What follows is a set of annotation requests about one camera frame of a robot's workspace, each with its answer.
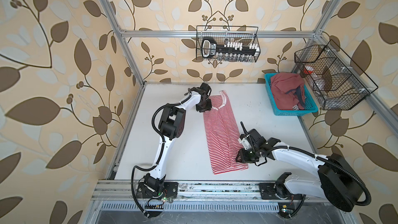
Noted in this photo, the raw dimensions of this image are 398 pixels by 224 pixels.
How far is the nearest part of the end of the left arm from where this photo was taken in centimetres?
81

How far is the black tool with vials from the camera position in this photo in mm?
826

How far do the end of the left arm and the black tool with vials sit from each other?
0.17 m
